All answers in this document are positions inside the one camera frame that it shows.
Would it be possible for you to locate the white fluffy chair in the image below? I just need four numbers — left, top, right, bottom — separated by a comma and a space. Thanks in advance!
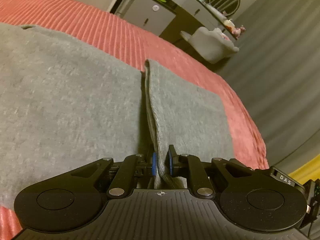
180, 27, 240, 64

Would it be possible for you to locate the red ribbed bedspread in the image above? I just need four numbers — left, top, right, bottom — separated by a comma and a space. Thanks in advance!
0, 0, 270, 240

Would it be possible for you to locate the grey vanity desk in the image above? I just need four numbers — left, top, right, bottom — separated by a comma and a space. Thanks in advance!
160, 0, 238, 43

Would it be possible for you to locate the grey small fridge cabinet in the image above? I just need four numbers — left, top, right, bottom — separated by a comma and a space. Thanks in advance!
122, 0, 176, 36

